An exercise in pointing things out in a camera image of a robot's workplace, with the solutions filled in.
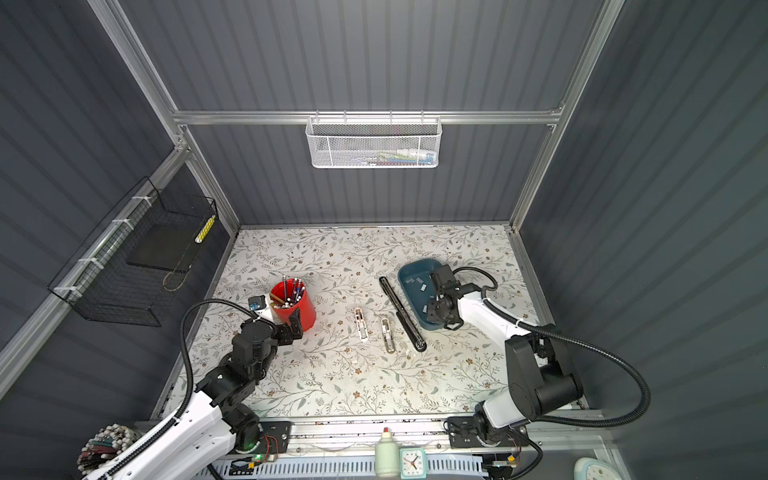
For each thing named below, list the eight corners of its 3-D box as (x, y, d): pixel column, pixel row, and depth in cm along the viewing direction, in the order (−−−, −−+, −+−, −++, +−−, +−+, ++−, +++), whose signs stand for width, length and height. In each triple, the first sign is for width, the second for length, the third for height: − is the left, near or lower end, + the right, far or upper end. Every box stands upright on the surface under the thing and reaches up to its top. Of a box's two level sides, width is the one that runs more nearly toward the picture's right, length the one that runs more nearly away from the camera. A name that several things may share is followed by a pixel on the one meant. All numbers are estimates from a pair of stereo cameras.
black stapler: (416, 355, 89) (417, 352, 87) (374, 283, 105) (374, 280, 104) (429, 348, 90) (429, 345, 88) (385, 279, 107) (385, 275, 105)
